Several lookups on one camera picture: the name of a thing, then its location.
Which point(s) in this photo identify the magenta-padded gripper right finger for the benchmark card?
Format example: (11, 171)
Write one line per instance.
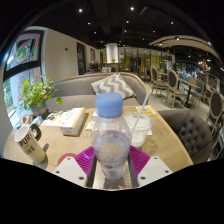
(151, 168)

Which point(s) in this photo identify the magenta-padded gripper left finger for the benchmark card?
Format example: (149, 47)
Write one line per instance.
(71, 168)

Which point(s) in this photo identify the clear blue-capped water bottle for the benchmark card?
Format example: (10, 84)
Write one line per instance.
(111, 140)

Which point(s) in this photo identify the white paper napkin pack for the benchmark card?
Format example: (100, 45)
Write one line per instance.
(90, 125)

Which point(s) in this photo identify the white printed wooden box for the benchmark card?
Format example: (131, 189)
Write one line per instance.
(66, 120)

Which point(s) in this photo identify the white printed ceramic mug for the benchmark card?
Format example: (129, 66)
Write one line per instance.
(28, 145)

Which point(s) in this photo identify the dark grey tufted chair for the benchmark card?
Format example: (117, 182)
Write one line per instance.
(186, 133)

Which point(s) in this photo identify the yellow table card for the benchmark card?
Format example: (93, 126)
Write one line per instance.
(145, 110)

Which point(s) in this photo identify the grey curved sofa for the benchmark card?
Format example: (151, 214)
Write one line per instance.
(75, 90)

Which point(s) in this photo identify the green potted plant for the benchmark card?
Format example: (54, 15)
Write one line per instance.
(35, 95)

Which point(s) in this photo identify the group of wooden dining chairs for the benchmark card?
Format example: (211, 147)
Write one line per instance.
(173, 83)

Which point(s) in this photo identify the grey white zigzag cushion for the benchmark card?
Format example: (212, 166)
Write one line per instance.
(111, 86)

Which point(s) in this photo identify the person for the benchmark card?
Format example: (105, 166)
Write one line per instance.
(93, 66)

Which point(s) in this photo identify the group of ceiling spotlights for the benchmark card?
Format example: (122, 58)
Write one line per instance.
(133, 16)

